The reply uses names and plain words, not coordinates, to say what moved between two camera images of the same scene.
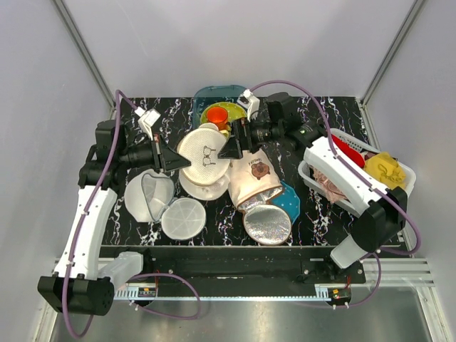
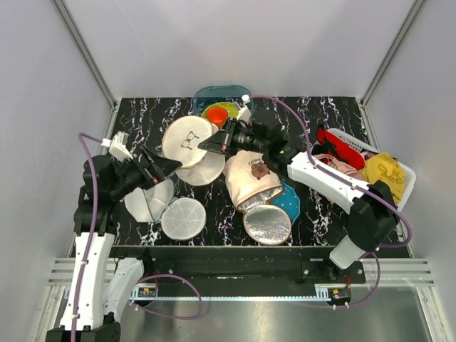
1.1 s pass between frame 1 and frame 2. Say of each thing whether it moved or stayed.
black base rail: stayed
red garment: stayed
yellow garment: stayed
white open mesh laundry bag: stayed
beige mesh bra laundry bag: moved
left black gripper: moved
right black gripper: moved
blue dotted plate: stayed
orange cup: stayed
